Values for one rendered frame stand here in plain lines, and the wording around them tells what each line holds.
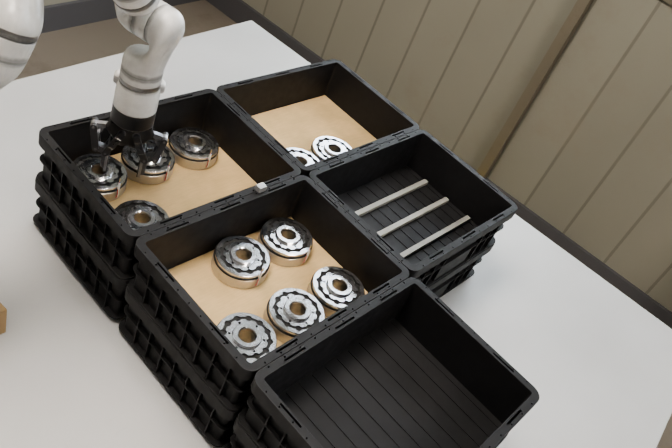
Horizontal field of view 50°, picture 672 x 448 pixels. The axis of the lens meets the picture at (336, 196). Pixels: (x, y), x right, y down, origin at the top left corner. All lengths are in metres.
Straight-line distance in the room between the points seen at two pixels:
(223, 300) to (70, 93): 0.79
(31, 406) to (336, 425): 0.48
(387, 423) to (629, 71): 1.96
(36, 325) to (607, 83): 2.22
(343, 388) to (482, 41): 2.08
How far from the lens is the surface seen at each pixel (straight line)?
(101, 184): 1.38
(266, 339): 1.20
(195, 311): 1.11
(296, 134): 1.69
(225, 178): 1.50
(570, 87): 2.96
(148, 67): 1.22
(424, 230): 1.58
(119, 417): 1.26
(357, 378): 1.25
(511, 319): 1.71
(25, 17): 0.98
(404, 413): 1.25
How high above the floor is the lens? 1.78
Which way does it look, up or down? 38 degrees down
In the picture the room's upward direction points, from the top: 24 degrees clockwise
